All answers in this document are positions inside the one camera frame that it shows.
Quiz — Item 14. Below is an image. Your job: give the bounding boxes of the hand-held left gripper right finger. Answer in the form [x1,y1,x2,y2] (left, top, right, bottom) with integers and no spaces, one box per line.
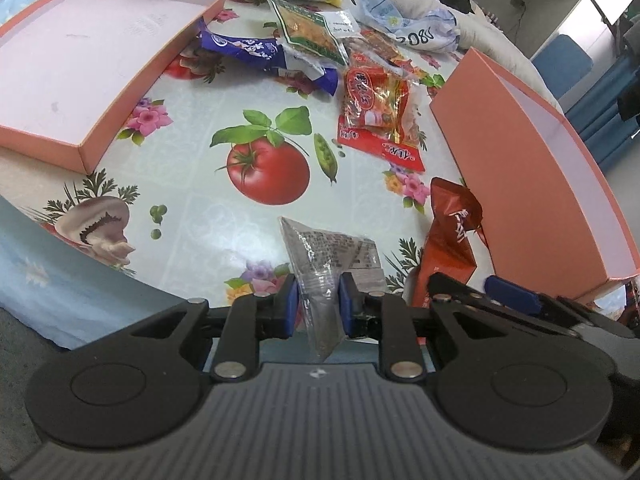
[339,272,515,381]

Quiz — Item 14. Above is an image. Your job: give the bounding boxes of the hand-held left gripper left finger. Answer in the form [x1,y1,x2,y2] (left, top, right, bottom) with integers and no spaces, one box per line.
[127,274,301,381]

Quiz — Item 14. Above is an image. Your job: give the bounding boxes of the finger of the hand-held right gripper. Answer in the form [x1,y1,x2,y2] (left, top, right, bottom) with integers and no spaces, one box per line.
[484,276,577,324]
[426,272,502,307]

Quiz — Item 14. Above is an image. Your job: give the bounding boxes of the dark red snack packet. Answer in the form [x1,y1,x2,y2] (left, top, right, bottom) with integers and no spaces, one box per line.
[409,177,488,311]

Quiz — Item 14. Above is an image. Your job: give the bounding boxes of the silver clear snack packet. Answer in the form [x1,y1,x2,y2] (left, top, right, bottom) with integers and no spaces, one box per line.
[278,216,390,363]

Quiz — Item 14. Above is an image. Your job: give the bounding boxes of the deep pink cardboard box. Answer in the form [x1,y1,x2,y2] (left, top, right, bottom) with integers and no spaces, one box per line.
[430,47,640,306]

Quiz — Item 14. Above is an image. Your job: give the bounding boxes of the clear orange-red snack packet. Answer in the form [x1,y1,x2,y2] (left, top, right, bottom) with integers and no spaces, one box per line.
[340,52,417,147]

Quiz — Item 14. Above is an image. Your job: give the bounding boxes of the shallow pink cardboard box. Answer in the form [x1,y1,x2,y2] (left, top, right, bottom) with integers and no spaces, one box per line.
[0,0,229,175]

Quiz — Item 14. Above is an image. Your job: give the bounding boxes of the vegetable print tablecloth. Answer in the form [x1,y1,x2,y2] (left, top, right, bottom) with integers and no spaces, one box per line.
[0,0,640,351]

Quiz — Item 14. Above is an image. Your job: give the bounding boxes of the flat red snack packet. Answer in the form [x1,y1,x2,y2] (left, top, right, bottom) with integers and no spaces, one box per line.
[336,115,427,173]

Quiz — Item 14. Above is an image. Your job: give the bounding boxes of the blue curtain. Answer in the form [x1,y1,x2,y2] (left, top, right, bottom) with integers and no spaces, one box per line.
[567,50,640,173]

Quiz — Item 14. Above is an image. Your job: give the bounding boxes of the blue chair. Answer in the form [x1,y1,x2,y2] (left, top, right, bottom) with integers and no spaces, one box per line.
[531,35,596,101]

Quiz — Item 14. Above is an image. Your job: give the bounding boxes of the light blue printed cloth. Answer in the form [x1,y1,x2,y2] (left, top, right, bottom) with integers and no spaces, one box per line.
[0,195,211,352]

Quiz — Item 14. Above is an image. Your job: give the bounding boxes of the clear red-striped snack packet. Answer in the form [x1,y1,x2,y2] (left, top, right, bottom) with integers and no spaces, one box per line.
[357,27,436,86]

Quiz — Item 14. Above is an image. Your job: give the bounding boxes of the grey quilted blanket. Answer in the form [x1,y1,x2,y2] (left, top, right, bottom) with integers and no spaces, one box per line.
[350,0,566,111]

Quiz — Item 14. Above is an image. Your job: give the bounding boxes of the purple snack packet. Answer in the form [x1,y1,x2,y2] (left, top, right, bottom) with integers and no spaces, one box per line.
[197,20,341,97]

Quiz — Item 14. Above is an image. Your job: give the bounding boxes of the blue white plastic bag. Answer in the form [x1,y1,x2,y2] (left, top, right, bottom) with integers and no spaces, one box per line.
[345,0,461,53]

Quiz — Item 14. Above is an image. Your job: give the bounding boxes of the green yellow snack packet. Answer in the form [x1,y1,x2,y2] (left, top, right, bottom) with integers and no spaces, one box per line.
[257,0,363,68]

